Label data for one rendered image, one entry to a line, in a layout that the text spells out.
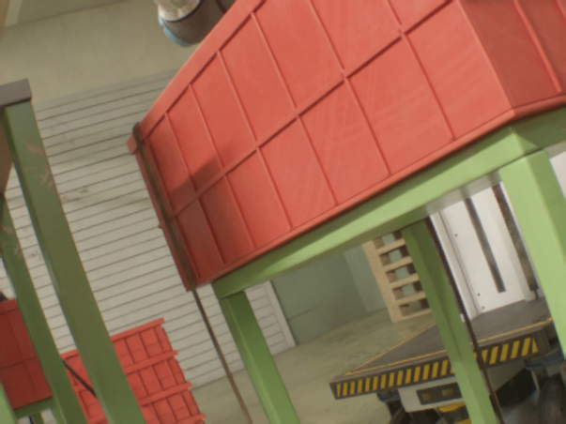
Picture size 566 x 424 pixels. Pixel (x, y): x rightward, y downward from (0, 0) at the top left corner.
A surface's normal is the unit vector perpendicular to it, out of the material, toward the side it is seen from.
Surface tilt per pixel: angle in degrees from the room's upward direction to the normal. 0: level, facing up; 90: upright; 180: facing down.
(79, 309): 90
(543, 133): 90
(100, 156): 90
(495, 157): 90
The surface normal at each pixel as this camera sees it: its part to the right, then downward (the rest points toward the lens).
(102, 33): 0.44, -0.27
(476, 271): -0.75, 0.24
